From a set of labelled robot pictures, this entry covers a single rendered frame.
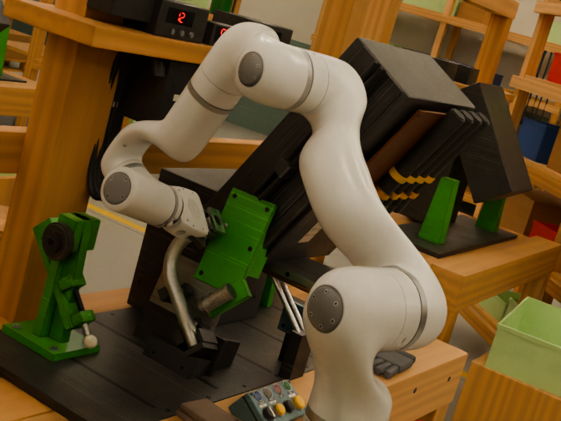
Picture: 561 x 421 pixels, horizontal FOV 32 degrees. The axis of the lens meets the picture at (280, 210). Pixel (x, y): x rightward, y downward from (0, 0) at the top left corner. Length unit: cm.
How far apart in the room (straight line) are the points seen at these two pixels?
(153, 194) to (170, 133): 14
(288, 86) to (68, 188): 76
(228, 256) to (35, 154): 45
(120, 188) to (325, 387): 60
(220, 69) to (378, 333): 56
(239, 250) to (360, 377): 75
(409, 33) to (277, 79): 1024
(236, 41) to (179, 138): 21
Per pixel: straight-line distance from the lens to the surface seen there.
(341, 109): 152
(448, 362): 264
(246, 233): 204
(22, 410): 179
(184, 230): 192
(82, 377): 191
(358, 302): 130
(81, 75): 203
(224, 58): 164
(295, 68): 147
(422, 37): 1162
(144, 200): 179
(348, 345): 131
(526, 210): 580
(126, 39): 191
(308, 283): 209
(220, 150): 262
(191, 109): 169
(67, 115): 203
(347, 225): 142
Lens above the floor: 168
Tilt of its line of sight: 12 degrees down
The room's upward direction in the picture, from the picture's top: 16 degrees clockwise
